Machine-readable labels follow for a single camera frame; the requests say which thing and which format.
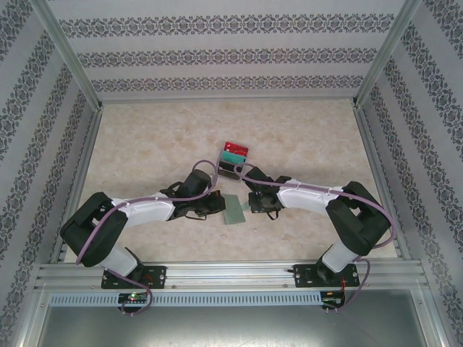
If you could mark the aluminium frame post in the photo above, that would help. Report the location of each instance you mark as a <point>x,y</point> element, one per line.
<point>68,54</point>
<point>388,54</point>

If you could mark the grey metal panel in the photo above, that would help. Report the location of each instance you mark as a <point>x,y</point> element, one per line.
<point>231,327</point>

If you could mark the red credit card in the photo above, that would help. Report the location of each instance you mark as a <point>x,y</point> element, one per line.
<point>237,147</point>

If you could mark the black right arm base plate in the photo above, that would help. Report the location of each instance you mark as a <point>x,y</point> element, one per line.
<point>302,274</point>

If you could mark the black VIP credit card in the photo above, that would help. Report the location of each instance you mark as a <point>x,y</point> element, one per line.
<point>229,170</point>

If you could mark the small right circuit board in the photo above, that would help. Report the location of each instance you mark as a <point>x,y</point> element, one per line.
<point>332,301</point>

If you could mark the small left circuit board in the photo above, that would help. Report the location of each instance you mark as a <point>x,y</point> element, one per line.
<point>134,298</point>

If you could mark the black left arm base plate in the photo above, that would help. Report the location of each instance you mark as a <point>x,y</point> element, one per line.
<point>155,276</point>

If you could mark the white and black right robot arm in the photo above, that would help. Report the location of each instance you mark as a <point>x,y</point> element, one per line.
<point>307,197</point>

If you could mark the teal credit card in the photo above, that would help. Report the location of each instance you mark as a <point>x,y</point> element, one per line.
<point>233,156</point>

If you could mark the small circuit board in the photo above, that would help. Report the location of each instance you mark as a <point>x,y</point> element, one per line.
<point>134,298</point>
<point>332,301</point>

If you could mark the aluminium mounting rail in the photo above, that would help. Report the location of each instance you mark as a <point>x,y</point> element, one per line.
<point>231,274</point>

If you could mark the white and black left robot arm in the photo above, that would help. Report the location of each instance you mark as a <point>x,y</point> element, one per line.
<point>144,211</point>

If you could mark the aluminium table side rail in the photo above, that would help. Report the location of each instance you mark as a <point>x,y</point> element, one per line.
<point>381,184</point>

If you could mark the green card holder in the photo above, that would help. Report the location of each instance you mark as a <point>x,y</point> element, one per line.
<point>235,211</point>

